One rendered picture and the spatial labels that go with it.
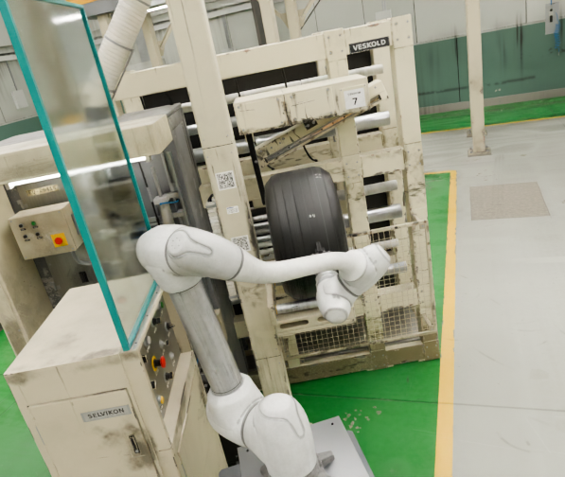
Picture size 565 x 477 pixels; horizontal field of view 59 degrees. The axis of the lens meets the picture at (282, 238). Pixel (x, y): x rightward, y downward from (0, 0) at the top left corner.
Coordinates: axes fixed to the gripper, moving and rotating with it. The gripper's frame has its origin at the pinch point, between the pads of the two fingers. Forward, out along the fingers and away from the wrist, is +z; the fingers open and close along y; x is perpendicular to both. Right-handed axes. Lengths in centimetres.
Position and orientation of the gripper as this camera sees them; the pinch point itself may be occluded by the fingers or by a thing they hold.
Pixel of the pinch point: (319, 249)
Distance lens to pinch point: 195.1
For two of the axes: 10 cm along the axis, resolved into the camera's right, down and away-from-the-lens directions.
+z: -0.7, -5.0, 8.6
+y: -9.8, 1.9, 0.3
